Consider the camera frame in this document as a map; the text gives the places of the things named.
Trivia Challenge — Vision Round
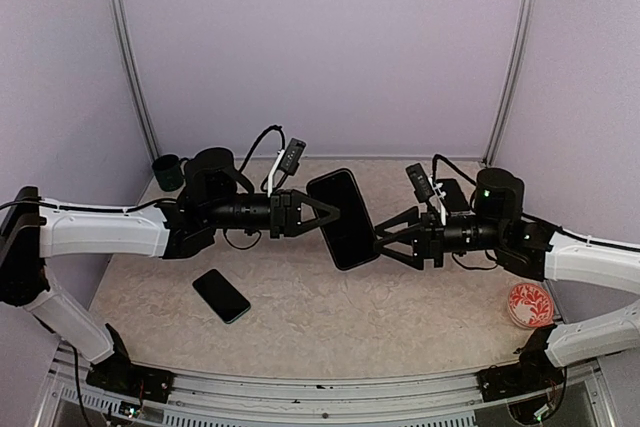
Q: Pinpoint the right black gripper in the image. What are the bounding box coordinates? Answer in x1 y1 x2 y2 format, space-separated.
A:
375 204 508 269

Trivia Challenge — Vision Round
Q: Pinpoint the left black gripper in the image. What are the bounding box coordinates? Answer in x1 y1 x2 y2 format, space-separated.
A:
204 188 340 238

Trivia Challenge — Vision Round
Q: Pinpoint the black phone case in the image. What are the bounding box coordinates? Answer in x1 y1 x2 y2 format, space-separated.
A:
306 168 380 271

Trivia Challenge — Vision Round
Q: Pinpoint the blue smartphone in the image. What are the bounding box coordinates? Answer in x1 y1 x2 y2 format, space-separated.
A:
441 178 471 215

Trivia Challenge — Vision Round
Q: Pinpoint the teal-edged smartphone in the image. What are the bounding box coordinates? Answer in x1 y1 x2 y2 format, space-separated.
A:
192 269 251 324

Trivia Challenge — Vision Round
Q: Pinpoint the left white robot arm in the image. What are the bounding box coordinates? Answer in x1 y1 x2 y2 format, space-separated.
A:
1 147 340 392

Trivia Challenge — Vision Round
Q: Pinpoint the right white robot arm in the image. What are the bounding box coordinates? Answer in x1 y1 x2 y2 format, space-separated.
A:
374 164 639 391

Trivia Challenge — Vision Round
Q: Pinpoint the red white patterned bowl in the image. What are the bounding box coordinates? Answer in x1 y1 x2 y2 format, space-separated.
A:
507 283 555 329

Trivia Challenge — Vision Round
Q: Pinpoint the dark green mug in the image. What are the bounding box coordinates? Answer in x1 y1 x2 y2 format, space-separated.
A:
152 154 189 192

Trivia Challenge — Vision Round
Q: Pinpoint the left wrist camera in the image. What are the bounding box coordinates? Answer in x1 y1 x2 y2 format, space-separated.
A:
266 138 307 196

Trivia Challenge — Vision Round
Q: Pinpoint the right aluminium frame post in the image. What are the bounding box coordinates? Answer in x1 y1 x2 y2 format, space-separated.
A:
482 0 536 166

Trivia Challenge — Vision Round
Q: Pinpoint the aluminium frame post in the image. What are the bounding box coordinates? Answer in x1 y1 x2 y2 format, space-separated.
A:
482 0 536 166
109 0 161 160

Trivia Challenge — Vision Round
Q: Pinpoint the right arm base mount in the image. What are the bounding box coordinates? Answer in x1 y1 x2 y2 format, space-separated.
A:
476 324 566 402

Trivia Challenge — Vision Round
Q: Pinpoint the front aluminium rail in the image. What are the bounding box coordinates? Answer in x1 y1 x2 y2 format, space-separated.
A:
29 346 616 427

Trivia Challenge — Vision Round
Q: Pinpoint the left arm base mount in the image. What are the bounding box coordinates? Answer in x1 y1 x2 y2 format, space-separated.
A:
86 324 174 404

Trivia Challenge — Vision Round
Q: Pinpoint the left aluminium frame post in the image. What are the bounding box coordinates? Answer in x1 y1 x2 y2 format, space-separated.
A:
109 0 161 160

